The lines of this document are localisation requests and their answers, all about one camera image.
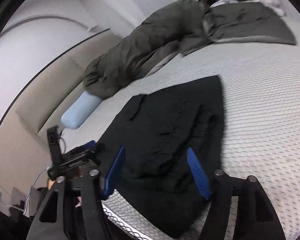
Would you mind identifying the black pants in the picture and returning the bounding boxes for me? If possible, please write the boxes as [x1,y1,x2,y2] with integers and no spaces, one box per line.
[100,76,224,238]

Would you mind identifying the person's left hand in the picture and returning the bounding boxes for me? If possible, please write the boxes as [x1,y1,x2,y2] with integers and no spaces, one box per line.
[47,178,82,208]

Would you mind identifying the light blue bolster pillow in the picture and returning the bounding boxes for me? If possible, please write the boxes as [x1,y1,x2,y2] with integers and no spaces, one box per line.
[61,91,103,129]

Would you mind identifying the beige upholstered headboard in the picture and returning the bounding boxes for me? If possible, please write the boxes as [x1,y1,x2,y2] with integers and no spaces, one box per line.
[0,28,123,205]

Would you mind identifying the white textured mattress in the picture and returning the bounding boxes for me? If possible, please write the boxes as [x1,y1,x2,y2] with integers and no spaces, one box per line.
[61,38,300,239]

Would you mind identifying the dark grey duvet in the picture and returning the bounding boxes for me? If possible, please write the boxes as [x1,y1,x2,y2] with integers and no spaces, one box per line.
[83,0,296,99]

